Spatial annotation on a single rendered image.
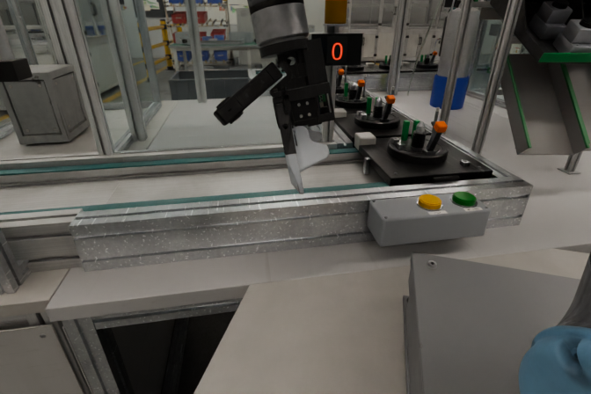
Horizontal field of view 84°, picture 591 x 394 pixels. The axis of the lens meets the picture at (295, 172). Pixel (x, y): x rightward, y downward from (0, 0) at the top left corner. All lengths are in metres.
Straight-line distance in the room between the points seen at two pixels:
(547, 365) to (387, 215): 0.43
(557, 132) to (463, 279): 0.56
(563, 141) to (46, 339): 1.14
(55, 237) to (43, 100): 0.77
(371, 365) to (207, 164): 0.58
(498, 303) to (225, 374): 0.36
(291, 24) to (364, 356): 0.45
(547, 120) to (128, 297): 0.97
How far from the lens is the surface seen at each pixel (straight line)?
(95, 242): 0.68
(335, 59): 0.82
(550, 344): 0.21
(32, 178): 0.99
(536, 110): 0.99
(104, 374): 0.81
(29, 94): 1.42
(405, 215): 0.62
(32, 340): 0.79
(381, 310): 0.58
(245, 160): 0.85
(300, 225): 0.64
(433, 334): 0.44
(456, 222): 0.67
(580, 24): 0.93
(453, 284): 0.51
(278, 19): 0.46
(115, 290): 0.66
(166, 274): 0.66
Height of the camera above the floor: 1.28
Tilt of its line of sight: 26 degrees down
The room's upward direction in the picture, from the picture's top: straight up
